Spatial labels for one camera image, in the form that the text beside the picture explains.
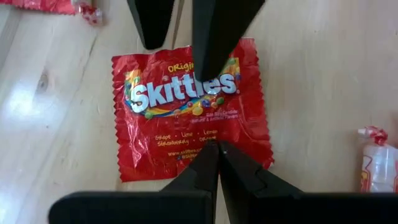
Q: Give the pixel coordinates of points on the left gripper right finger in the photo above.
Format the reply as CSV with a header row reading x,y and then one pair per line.
x,y
295,208

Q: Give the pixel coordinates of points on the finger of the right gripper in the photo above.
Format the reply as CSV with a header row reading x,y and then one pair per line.
x,y
217,31
152,21

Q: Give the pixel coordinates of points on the red Skittles packet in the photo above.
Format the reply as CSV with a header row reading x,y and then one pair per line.
x,y
37,5
149,149

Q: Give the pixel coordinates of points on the Smarties candy roll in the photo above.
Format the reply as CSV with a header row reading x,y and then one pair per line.
x,y
381,165
90,14

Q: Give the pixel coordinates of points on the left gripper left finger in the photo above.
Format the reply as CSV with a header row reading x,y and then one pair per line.
x,y
140,208

